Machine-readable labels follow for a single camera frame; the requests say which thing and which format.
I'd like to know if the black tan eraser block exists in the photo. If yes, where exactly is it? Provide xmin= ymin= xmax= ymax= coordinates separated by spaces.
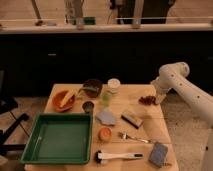
xmin=121 ymin=110 xmax=143 ymax=129

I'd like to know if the small dark tin can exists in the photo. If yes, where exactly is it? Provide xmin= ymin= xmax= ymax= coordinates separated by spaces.
xmin=82 ymin=101 xmax=94 ymax=114

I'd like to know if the light blue cloth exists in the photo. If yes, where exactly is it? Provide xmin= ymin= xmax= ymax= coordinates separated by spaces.
xmin=96 ymin=111 xmax=116 ymax=125

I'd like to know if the green cup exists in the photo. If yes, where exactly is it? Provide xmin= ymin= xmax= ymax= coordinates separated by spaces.
xmin=101 ymin=91 xmax=111 ymax=107

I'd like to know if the yellow banana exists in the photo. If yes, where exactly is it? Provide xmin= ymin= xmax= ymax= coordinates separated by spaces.
xmin=60 ymin=90 xmax=78 ymax=107

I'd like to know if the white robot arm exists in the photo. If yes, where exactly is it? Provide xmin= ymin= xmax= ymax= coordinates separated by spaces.
xmin=151 ymin=62 xmax=213 ymax=171

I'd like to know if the green plastic tray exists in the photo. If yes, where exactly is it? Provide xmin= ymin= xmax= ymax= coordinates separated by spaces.
xmin=21 ymin=114 xmax=93 ymax=165

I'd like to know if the orange fruit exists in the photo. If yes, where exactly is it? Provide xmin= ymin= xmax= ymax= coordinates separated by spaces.
xmin=98 ymin=127 xmax=112 ymax=142

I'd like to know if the silver fork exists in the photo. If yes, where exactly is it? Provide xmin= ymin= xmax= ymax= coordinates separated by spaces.
xmin=118 ymin=132 xmax=153 ymax=144

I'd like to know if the white dish brush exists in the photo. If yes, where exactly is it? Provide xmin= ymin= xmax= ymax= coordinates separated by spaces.
xmin=94 ymin=151 xmax=143 ymax=164

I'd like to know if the dark brown bowl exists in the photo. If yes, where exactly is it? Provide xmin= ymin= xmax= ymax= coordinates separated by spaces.
xmin=83 ymin=79 xmax=103 ymax=98

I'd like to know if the black office chair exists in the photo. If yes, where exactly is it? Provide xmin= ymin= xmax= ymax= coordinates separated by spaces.
xmin=0 ymin=69 xmax=30 ymax=158

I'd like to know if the red grape bunch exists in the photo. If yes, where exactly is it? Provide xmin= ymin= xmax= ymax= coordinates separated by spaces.
xmin=139 ymin=96 xmax=156 ymax=105

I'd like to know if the blue sponge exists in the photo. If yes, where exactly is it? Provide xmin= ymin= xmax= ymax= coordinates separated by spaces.
xmin=148 ymin=142 xmax=168 ymax=168

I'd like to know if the white cup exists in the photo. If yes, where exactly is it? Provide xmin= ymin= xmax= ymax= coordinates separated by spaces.
xmin=107 ymin=78 xmax=121 ymax=94

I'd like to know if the orange bowl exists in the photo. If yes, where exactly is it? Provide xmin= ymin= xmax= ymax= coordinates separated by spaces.
xmin=52 ymin=90 xmax=75 ymax=112

